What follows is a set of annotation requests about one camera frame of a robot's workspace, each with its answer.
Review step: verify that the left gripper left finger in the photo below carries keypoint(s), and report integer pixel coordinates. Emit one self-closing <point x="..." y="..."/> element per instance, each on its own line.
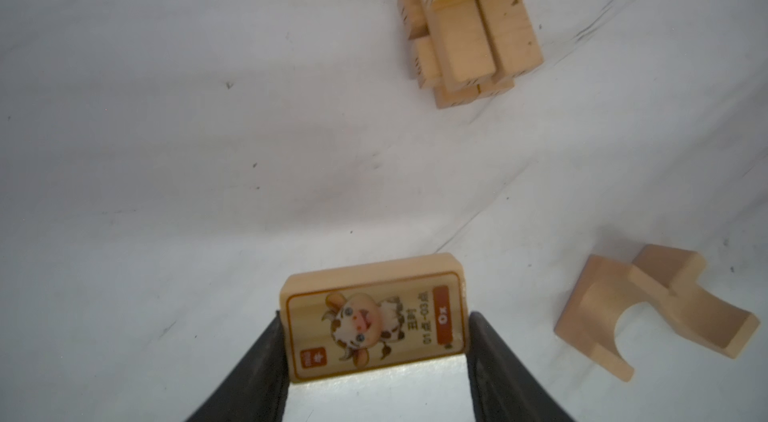
<point x="256" y="390"/>

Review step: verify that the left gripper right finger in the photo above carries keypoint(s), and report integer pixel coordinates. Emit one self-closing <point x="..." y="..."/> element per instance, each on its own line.
<point x="502" y="388"/>

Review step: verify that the wood arch block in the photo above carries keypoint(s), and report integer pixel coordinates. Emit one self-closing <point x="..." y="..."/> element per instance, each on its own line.
<point x="692" y="311"/>
<point x="605" y="289"/>

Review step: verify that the long wood block diagonal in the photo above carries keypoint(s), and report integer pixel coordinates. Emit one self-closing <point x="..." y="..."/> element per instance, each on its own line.
<point x="511" y="37"/>

